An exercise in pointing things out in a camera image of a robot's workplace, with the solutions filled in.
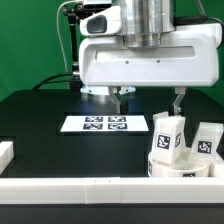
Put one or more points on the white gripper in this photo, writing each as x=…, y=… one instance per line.
x=186, y=57

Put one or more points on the white round stool seat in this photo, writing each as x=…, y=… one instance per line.
x=184, y=166

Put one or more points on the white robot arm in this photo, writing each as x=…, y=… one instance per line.
x=142, y=43

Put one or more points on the white marker tag sheet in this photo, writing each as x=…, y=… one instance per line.
x=130, y=123

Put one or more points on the white U-shaped fence wall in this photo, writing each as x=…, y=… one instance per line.
x=105, y=190

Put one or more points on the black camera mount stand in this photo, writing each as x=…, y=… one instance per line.
x=74, y=15

